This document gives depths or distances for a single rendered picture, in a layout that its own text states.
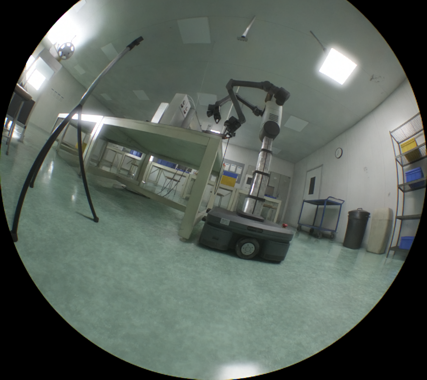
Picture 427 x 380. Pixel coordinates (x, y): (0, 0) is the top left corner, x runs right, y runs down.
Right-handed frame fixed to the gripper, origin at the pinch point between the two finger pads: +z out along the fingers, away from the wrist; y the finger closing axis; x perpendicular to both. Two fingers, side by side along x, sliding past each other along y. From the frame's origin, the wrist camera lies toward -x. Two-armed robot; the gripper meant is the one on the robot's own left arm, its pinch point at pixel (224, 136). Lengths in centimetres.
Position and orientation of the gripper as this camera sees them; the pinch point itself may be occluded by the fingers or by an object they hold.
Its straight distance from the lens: 122.8
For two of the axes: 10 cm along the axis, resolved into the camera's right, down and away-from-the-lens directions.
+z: -7.3, 6.8, -0.6
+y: -1.7, -2.7, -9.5
